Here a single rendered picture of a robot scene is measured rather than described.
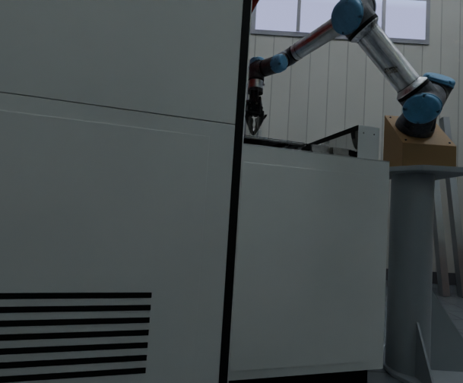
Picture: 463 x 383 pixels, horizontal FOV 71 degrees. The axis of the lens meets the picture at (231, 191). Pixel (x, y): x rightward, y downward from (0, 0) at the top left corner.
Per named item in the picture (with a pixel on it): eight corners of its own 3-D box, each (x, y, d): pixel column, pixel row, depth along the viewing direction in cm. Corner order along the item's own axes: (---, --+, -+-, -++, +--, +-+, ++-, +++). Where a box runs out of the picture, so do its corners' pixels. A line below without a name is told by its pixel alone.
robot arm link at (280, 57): (289, 49, 146) (269, 55, 154) (276, 55, 139) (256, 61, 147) (293, 66, 149) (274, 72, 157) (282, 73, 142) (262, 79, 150)
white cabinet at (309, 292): (207, 411, 96) (225, 141, 102) (175, 311, 189) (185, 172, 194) (386, 393, 113) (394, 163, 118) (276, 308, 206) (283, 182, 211)
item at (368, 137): (357, 160, 121) (359, 124, 122) (292, 174, 175) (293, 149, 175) (378, 163, 124) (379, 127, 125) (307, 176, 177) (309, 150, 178)
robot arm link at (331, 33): (376, -18, 123) (280, 48, 160) (366, -15, 116) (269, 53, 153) (388, 11, 126) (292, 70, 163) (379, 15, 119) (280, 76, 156)
